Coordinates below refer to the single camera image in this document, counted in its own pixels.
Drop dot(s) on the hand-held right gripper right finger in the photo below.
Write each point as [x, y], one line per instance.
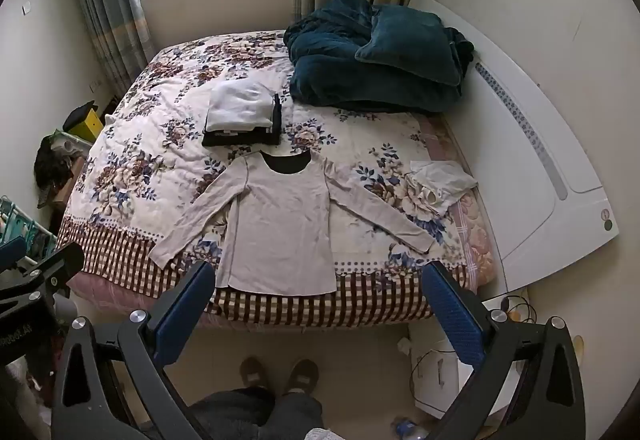
[455, 320]

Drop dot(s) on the dark teal pillow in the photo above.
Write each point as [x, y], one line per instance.
[410, 50]

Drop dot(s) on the person's left brown slipper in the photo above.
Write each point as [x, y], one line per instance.
[254, 372]

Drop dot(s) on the black bag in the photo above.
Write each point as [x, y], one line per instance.
[50, 170]

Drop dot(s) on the beige long-sleeve shirt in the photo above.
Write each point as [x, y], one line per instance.
[280, 230]

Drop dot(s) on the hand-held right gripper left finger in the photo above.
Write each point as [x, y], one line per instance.
[185, 315]

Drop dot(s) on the teal storage rack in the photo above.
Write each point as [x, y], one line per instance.
[25, 225]

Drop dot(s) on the white crumpled garment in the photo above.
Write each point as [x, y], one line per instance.
[440, 185]

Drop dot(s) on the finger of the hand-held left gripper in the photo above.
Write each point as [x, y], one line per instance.
[55, 270]
[12, 251]

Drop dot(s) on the clear plastic bottle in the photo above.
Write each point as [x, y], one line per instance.
[410, 429]

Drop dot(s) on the yellow box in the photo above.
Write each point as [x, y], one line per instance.
[90, 127]

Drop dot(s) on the person's brown slipper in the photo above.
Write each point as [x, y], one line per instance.
[254, 372]
[301, 376]

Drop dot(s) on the white nightstand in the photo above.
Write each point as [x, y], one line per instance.
[440, 397]

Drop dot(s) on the white headboard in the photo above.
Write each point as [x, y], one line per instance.
[525, 145]

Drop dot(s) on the white plastic appliance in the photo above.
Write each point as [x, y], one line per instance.
[72, 145]

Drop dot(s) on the black cloth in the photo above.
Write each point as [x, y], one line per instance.
[77, 116]

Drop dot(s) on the bed with floral bedspread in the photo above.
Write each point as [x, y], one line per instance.
[150, 160]

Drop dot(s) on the person's right brown slipper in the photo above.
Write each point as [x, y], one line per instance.
[301, 376]

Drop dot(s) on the black folded garment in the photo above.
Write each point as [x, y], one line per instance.
[225, 140]

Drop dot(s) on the dark teal blanket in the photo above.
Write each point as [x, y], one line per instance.
[325, 70]

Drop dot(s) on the white folded garment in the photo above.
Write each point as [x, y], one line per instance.
[237, 105]

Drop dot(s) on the cardboard box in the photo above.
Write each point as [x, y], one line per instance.
[70, 185]

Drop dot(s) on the person's grey pants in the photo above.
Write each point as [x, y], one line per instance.
[250, 415]

